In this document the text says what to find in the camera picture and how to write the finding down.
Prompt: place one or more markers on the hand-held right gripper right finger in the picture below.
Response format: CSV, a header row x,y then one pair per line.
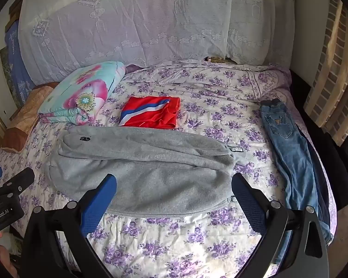
x,y
249,205

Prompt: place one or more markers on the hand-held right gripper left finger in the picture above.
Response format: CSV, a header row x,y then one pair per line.
x,y
100,205

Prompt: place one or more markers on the grey sweatshirt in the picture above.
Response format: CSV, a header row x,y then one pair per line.
x,y
150,165

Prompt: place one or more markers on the person's left hand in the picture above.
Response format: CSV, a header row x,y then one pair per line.
x,y
5,257

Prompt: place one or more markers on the blue denim jeans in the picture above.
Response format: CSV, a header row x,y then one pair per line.
x,y
290,150

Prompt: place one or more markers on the green picture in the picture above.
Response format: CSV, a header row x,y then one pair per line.
x,y
6,72

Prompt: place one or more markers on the red garment with striped band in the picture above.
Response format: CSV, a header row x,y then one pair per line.
x,y
156,115

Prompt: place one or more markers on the folded floral quilt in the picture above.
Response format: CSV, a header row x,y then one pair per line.
x,y
84,92

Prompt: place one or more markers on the blue printed banner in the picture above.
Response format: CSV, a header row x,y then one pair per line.
x,y
16,63

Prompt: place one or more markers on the purple floral bed sheet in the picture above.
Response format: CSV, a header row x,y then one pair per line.
x,y
220,92

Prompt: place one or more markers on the beige striped curtain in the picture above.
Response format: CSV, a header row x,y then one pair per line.
x,y
330,78

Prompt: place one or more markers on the brown wooden furniture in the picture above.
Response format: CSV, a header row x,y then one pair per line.
x,y
14,14

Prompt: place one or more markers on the white lace cover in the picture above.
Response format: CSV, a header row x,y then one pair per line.
x,y
148,20

